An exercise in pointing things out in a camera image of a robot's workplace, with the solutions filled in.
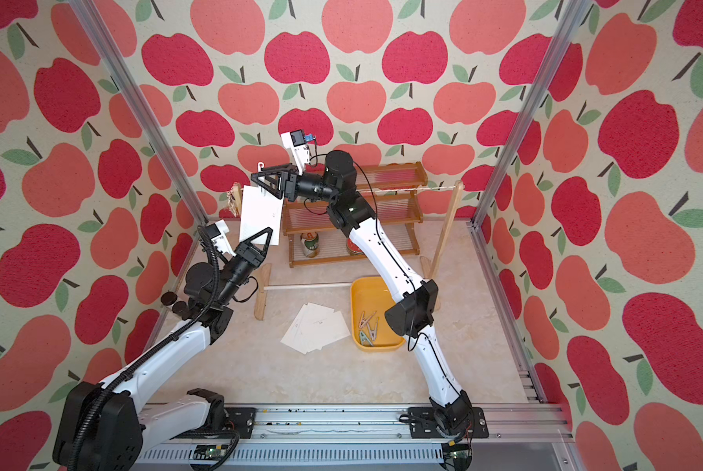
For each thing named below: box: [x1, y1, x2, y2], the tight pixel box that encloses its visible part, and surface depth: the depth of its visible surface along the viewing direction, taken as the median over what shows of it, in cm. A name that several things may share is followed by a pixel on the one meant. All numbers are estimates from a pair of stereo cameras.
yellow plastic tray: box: [350, 276, 406, 352], surface depth 92 cm
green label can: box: [300, 231, 321, 259], surface depth 103 cm
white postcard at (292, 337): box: [280, 304, 308, 356], surface depth 92 cm
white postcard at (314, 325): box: [298, 302, 335, 353], surface depth 95 cm
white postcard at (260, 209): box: [239, 185, 284, 247], surface depth 70 cm
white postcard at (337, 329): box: [322, 310, 351, 348], surface depth 95 cm
